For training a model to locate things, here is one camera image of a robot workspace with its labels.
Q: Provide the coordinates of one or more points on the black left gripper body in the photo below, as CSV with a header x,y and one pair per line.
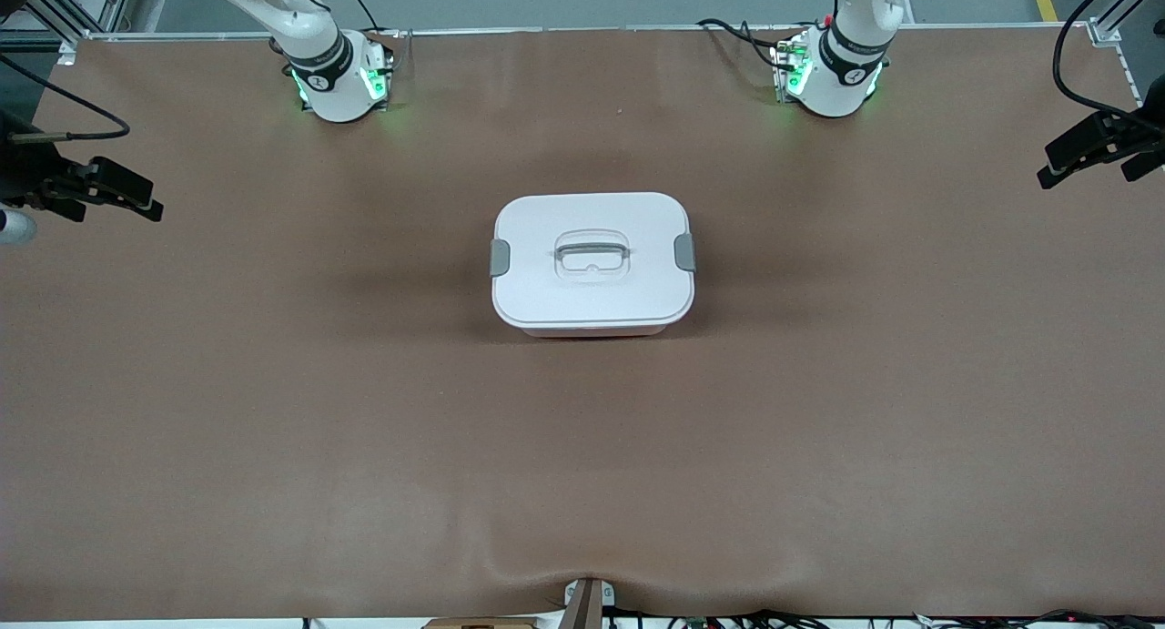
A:
x,y
1143,128

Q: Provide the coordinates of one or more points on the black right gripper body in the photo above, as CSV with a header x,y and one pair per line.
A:
x,y
20,171

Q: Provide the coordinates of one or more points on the white box lid grey clasps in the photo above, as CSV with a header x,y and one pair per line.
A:
x,y
592,288

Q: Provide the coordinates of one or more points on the pink plastic box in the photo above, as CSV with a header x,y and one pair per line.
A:
x,y
592,332

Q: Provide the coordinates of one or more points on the brown table mat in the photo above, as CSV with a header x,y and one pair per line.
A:
x,y
582,474

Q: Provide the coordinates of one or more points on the brown cardboard piece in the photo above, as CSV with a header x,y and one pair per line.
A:
x,y
478,623

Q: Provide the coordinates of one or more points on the aluminium frame profile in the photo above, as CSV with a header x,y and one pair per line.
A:
x,y
1103,33
114,1

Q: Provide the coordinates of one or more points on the metal clamp bracket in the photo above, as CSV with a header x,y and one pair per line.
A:
x,y
587,602

